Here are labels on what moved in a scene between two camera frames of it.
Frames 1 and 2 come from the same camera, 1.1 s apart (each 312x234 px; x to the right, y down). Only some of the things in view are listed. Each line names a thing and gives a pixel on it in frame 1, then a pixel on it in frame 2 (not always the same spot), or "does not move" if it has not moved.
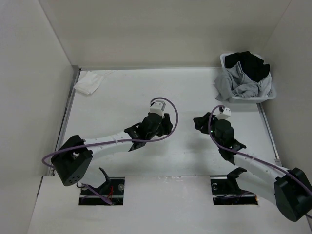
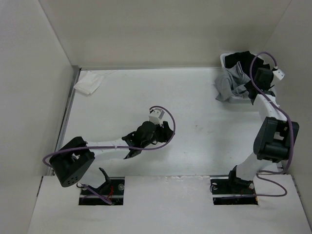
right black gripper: x=199 y=122 to x=248 y=85
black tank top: x=252 y=67 does not move
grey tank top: x=232 y=83 does not move
